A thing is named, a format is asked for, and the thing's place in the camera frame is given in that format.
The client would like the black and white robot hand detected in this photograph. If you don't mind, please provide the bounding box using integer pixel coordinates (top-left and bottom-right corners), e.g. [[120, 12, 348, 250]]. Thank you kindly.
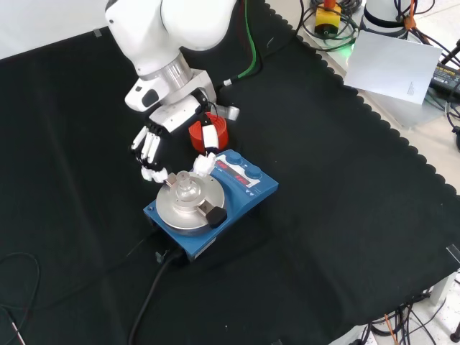
[[129, 89, 241, 183]]

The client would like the clear round-bottom flask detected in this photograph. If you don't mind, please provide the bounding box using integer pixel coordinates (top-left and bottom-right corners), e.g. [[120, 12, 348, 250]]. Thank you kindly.
[[174, 171, 201, 203]]

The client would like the heater with blue base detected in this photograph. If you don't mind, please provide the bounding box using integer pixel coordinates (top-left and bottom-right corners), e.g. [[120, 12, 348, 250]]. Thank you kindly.
[[143, 149, 280, 264]]

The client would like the black cloth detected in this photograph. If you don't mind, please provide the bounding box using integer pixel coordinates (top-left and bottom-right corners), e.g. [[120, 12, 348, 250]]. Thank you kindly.
[[0, 0, 460, 345]]

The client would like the yellow stop button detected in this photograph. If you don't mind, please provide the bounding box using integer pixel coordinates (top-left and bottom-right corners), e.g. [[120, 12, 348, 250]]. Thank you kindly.
[[313, 0, 343, 37]]

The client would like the pale board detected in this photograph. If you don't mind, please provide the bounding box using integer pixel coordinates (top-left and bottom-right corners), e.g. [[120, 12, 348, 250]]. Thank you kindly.
[[343, 29, 444, 106]]

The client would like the thin red-white probe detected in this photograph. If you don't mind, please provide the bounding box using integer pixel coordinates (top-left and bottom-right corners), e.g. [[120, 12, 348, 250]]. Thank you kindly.
[[9, 319, 27, 345]]

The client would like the black power adapter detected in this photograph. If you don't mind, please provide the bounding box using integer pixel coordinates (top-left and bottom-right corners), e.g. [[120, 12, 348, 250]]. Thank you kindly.
[[428, 60, 460, 97]]

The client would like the white bench leg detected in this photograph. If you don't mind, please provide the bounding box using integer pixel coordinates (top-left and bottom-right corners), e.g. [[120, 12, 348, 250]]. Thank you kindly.
[[430, 271, 458, 307]]

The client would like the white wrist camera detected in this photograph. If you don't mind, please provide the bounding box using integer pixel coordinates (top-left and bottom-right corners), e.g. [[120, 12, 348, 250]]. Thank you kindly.
[[124, 79, 162, 114]]

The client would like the orange-red flask ring holder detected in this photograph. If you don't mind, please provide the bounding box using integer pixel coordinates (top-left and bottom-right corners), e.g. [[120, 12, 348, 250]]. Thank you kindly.
[[188, 112, 229, 152]]

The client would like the green cable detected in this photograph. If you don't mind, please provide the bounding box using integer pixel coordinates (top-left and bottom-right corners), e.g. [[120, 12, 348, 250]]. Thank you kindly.
[[222, 0, 264, 88]]

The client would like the thick black power cable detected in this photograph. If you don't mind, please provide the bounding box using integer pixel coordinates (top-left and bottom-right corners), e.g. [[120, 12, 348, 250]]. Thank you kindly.
[[128, 249, 185, 345]]

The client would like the thin black cable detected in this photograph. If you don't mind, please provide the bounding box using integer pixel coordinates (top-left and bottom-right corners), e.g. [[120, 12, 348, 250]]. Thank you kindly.
[[0, 235, 159, 345]]

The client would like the orange cable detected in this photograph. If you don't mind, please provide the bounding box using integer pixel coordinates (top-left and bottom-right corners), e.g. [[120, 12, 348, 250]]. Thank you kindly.
[[383, 312, 400, 345]]

